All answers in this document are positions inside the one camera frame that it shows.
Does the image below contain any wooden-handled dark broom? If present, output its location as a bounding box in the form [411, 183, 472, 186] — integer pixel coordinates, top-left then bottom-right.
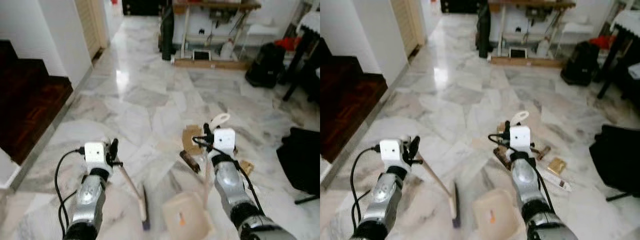
[417, 154, 462, 229]
[117, 160, 151, 232]

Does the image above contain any brown cardboard piece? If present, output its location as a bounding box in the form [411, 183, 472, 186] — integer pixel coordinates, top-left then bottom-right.
[181, 125, 206, 156]
[495, 120, 511, 156]

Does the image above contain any white paper tube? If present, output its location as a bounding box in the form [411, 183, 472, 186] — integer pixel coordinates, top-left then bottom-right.
[537, 167, 572, 193]

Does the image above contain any wooden work table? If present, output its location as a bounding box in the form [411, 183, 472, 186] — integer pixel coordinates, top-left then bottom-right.
[172, 0, 262, 70]
[488, 0, 577, 69]

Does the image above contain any dark wooden staircase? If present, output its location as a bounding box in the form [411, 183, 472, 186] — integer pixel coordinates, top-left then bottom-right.
[0, 40, 74, 166]
[320, 55, 388, 163]

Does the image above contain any black backpack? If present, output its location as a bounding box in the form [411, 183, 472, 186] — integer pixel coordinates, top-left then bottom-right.
[244, 42, 286, 89]
[560, 41, 601, 87]

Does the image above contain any large black bag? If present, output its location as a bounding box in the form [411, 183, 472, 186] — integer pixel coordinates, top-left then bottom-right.
[588, 124, 640, 196]
[276, 127, 321, 196]

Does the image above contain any tall black upright appliance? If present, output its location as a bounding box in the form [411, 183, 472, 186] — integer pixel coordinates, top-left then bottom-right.
[159, 4, 176, 61]
[477, 2, 494, 59]

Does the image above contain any black table leg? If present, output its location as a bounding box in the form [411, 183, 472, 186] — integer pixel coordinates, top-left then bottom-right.
[597, 25, 640, 101]
[282, 27, 321, 102]

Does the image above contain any white stool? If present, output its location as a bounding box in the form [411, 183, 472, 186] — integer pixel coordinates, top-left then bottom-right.
[239, 22, 279, 61]
[557, 22, 594, 57]

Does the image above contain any red cloth item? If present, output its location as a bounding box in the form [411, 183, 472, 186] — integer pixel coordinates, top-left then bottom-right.
[588, 35, 616, 50]
[274, 37, 301, 51]

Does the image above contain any beige wooden door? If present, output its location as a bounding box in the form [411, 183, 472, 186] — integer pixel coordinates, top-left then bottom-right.
[75, 0, 109, 61]
[391, 0, 426, 58]

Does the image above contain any white tablecloth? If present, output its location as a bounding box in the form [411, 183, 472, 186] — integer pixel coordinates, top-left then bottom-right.
[297, 11, 321, 36]
[612, 10, 640, 34]

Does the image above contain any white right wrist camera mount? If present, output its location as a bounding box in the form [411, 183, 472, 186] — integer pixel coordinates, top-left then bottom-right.
[509, 126, 532, 154]
[213, 128, 237, 156]

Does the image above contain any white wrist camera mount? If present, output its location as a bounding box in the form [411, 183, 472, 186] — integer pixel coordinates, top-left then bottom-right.
[379, 138, 405, 167]
[213, 128, 237, 156]
[509, 126, 532, 154]
[84, 142, 110, 169]

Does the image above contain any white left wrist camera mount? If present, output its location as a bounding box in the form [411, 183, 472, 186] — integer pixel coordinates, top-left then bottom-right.
[84, 142, 110, 169]
[379, 138, 405, 167]

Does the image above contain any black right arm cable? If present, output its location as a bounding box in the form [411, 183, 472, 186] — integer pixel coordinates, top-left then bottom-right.
[488, 133, 556, 213]
[192, 135, 264, 217]

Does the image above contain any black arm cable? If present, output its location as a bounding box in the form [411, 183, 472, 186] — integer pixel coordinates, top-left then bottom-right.
[349, 145, 382, 232]
[53, 147, 86, 237]
[488, 133, 556, 213]
[192, 135, 264, 217]

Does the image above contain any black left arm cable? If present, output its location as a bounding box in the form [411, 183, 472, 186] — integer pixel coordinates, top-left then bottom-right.
[53, 147, 86, 237]
[349, 145, 382, 232]

